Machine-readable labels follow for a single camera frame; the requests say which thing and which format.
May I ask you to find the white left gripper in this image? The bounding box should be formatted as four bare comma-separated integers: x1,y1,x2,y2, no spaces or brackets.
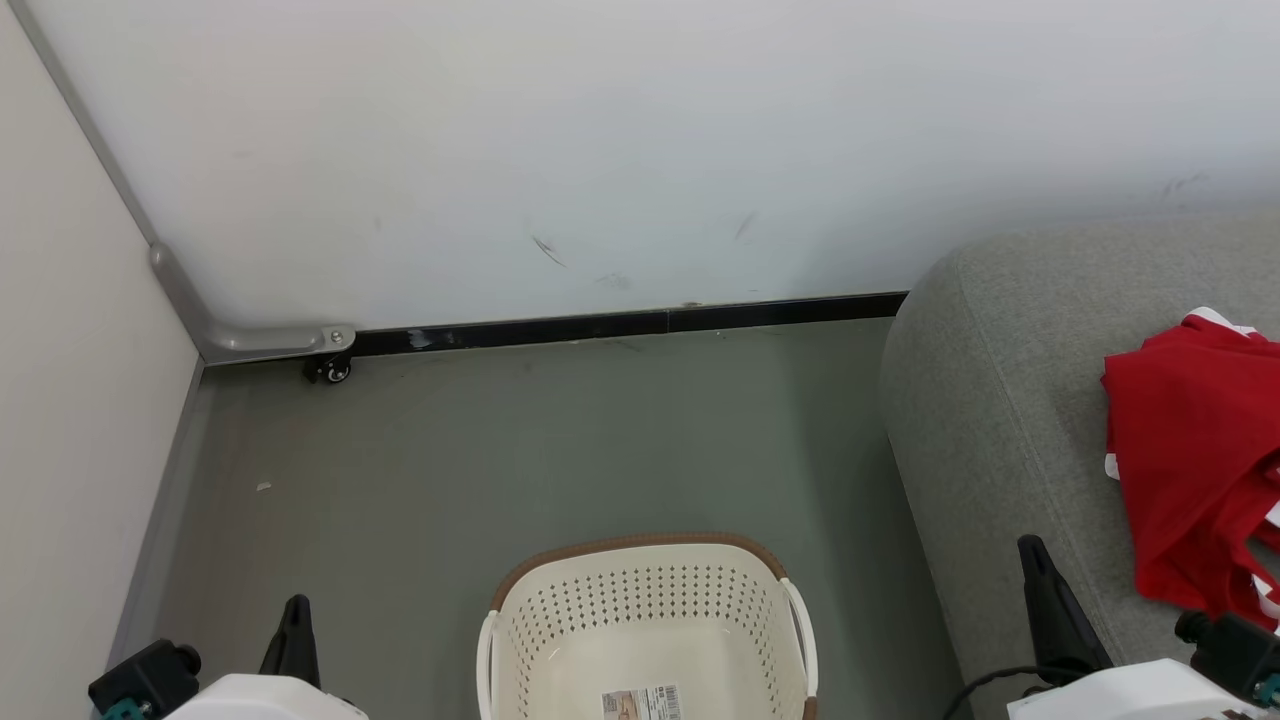
165,594,369,720

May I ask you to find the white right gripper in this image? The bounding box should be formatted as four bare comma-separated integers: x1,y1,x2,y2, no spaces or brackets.
1007,535,1273,720

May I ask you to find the red garment with white stripes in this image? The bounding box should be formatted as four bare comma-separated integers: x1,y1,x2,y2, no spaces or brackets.
1102,308,1280,481

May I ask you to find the grey fabric sofa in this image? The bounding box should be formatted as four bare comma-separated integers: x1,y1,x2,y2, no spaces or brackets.
880,212,1280,720

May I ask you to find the cream perforated laundry basket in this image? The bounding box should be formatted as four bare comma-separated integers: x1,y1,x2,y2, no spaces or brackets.
476,532,819,720

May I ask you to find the printed paper basket label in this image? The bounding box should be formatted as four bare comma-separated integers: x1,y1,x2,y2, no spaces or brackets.
601,684,684,720

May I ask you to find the black baseboard strip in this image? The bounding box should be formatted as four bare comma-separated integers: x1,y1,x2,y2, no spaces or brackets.
352,291,909,357

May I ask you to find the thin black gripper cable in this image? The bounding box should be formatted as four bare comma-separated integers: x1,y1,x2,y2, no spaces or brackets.
942,665,1061,720

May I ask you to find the grey metal corner bracket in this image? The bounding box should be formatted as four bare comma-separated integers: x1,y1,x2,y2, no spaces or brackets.
10,0,357,365

